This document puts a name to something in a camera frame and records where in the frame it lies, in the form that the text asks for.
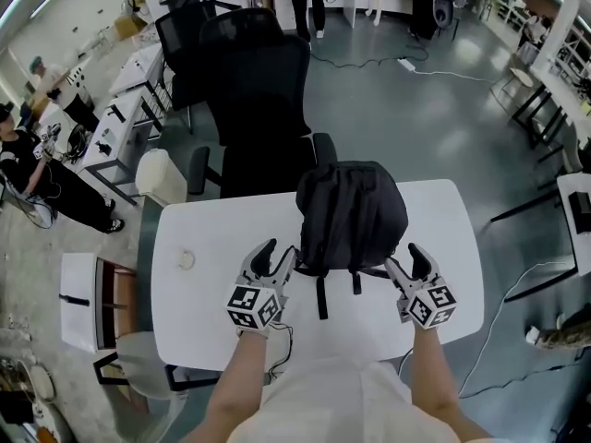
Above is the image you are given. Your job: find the white table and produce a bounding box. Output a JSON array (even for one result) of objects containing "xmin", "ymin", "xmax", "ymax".
[{"xmin": 151, "ymin": 178, "xmax": 486, "ymax": 373}]

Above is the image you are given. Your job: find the white floor cable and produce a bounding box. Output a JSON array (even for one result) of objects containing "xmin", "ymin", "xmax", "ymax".
[{"xmin": 414, "ymin": 67, "xmax": 498, "ymax": 85}]

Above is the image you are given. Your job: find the person's left forearm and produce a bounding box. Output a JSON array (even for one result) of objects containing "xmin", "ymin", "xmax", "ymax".
[{"xmin": 182, "ymin": 329, "xmax": 270, "ymax": 443}]

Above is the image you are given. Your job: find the black box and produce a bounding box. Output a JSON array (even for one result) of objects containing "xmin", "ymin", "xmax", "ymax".
[{"xmin": 567, "ymin": 190, "xmax": 591, "ymax": 235}]

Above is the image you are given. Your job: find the black backpack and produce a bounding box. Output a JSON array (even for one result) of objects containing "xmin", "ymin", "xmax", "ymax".
[{"xmin": 293, "ymin": 160, "xmax": 410, "ymax": 321}]

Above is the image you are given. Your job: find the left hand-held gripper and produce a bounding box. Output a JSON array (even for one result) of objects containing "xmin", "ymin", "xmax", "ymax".
[{"xmin": 224, "ymin": 238, "xmax": 298, "ymax": 339}]

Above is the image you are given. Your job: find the black floor cable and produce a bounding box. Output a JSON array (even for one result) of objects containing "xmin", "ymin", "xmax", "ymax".
[{"xmin": 308, "ymin": 38, "xmax": 431, "ymax": 70}]

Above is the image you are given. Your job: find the camouflage fabric item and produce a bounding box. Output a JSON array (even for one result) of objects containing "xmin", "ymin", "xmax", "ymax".
[{"xmin": 535, "ymin": 310, "xmax": 591, "ymax": 353}]

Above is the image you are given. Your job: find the white trash bin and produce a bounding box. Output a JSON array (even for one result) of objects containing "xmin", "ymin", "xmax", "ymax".
[{"xmin": 134, "ymin": 149, "xmax": 188, "ymax": 209}]

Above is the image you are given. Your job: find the white workbench with black frame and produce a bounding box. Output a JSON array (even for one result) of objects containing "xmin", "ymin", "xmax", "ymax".
[{"xmin": 75, "ymin": 90, "xmax": 163, "ymax": 206}]

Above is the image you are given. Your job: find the small white workbench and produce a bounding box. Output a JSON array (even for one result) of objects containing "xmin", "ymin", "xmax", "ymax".
[{"xmin": 108, "ymin": 42, "xmax": 165, "ymax": 97}]

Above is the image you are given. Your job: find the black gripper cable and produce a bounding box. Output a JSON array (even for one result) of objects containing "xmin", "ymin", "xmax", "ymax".
[{"xmin": 265, "ymin": 321, "xmax": 296, "ymax": 385}]

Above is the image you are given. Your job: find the white desk with black legs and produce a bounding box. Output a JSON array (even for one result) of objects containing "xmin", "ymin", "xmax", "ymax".
[{"xmin": 488, "ymin": 172, "xmax": 591, "ymax": 304}]

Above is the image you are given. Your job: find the person's right forearm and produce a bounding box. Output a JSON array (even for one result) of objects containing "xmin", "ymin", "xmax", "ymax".
[{"xmin": 409, "ymin": 323, "xmax": 495, "ymax": 443}]

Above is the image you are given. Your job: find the small round white object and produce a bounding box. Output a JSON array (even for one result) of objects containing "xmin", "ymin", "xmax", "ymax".
[{"xmin": 175, "ymin": 246, "xmax": 197, "ymax": 270}]

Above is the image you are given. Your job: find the person's white shirt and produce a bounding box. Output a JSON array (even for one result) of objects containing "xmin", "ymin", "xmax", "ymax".
[{"xmin": 228, "ymin": 356, "xmax": 465, "ymax": 443}]

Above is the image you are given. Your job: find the black mesh office chair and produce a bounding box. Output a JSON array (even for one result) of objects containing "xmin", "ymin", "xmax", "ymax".
[{"xmin": 154, "ymin": 12, "xmax": 218, "ymax": 113}]

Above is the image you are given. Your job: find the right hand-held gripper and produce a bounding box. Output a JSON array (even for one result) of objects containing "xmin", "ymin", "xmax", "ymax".
[{"xmin": 384, "ymin": 242, "xmax": 459, "ymax": 331}]

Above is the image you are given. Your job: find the black office chair with armrests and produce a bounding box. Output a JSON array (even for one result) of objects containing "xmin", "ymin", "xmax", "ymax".
[{"xmin": 187, "ymin": 6, "xmax": 339, "ymax": 200}]

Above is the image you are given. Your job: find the grey chair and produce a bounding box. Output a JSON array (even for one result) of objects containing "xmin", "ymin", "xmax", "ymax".
[{"xmin": 93, "ymin": 331, "xmax": 189, "ymax": 417}]

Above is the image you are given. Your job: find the white side cabinet with drawer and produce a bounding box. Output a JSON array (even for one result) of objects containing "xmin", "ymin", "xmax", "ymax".
[{"xmin": 59, "ymin": 252, "xmax": 139, "ymax": 354}]

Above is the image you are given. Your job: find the long white cable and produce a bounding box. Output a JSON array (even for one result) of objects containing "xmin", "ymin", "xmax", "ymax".
[{"xmin": 397, "ymin": 259, "xmax": 570, "ymax": 399}]

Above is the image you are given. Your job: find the wooden stool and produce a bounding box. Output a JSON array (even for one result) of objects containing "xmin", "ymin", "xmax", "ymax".
[{"xmin": 488, "ymin": 64, "xmax": 534, "ymax": 110}]

